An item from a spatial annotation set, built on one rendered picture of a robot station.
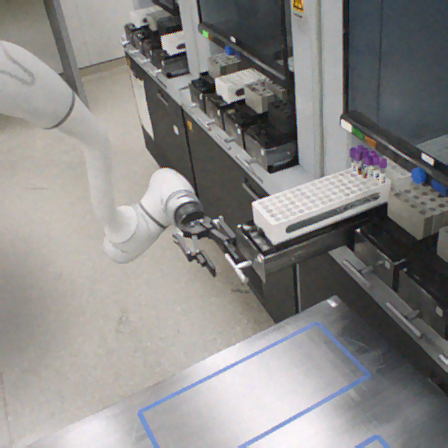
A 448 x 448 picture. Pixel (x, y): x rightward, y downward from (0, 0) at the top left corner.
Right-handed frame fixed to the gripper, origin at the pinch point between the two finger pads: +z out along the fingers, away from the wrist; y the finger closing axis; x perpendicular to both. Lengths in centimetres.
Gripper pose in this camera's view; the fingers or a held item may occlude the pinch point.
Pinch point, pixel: (220, 259)
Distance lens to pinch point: 130.1
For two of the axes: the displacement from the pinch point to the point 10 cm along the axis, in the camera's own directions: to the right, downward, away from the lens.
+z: 3.9, 5.1, -7.7
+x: 1.2, 8.0, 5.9
